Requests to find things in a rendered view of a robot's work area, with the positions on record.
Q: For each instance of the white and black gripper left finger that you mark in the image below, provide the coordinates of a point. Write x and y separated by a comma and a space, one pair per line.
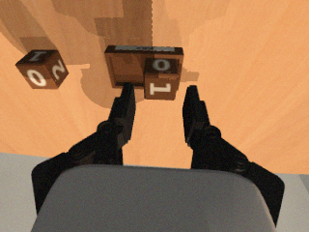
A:
105, 146

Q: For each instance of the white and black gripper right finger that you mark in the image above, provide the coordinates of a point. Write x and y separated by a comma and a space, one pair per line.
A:
212, 152

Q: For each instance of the dark brown number cube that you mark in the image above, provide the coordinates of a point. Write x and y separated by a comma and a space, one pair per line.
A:
161, 77
43, 69

